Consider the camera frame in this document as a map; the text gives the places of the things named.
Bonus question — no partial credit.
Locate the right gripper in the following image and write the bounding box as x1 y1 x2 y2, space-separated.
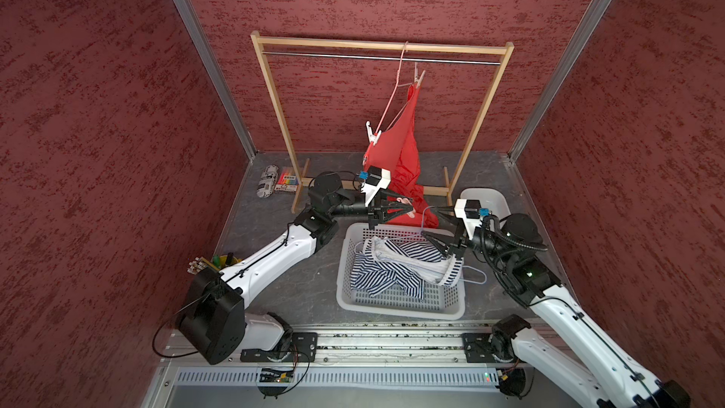
421 204 515 263

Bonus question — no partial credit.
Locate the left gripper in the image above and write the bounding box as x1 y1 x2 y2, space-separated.
329 186 412 229

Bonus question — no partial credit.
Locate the light blue wire hanger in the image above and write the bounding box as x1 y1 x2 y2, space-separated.
421 201 481 268

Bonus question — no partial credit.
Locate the blue white striped tank top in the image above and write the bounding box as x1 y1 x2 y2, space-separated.
350 237 464 300

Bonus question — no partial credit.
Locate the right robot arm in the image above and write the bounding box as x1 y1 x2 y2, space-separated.
425 200 691 407

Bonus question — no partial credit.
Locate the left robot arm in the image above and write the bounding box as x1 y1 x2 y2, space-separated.
175 167 413 365

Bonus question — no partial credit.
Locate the red tank top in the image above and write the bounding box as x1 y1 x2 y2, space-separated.
364 85 439 229

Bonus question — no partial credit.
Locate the white plastic tub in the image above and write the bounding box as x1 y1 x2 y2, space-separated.
460 188 511 219

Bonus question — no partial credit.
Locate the white perforated laundry basket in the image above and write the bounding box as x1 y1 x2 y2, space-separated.
336 223 466 320

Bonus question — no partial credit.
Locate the white clothespin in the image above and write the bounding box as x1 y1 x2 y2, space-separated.
366 121 383 147

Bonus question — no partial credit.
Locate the colourful marker box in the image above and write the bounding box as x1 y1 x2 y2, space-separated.
275 166 299 193

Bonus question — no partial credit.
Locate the wooden clothespin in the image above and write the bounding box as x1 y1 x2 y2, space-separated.
413 63 426 88

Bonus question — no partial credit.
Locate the yellow pencil cup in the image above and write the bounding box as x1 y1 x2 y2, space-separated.
187 252 240 275

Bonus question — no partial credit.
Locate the wooden clothes rack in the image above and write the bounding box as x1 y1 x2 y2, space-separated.
250 30 515 213

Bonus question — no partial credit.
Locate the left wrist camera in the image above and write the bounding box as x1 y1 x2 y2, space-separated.
359 166 391 206

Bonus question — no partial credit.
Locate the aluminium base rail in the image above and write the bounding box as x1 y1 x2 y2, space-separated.
140 319 641 408

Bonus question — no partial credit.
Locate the pink wire hanger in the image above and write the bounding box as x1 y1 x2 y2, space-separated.
375 41 410 131

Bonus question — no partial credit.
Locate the aluminium corner post right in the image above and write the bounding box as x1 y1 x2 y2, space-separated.
508 0 613 164

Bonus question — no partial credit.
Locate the aluminium corner post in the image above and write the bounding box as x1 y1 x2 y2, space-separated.
508 0 613 164
173 0 258 162

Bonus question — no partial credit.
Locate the aluminium corner post left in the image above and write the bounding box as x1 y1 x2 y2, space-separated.
173 0 258 162

